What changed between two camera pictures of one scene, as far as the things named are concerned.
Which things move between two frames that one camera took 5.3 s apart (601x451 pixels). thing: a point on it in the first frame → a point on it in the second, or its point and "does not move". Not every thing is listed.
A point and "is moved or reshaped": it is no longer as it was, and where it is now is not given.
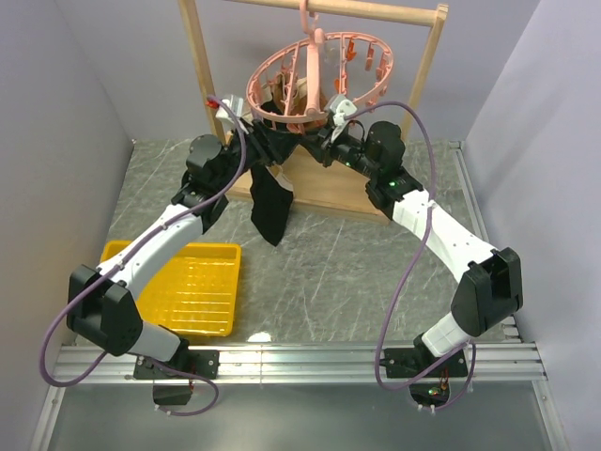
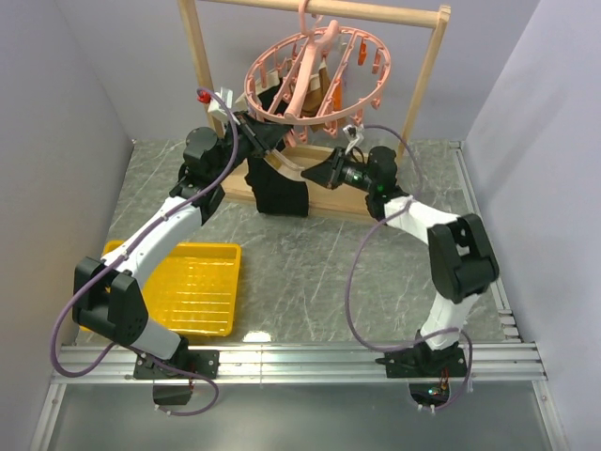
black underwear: x=270 y=106 does not move
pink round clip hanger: x=315 y=61 is moved or reshaped
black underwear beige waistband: x=271 y=203 is moved or reshaped
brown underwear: x=292 y=94 → x=318 y=85
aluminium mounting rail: x=333 y=364 does not move
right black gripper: x=324 y=148 → x=329 y=173
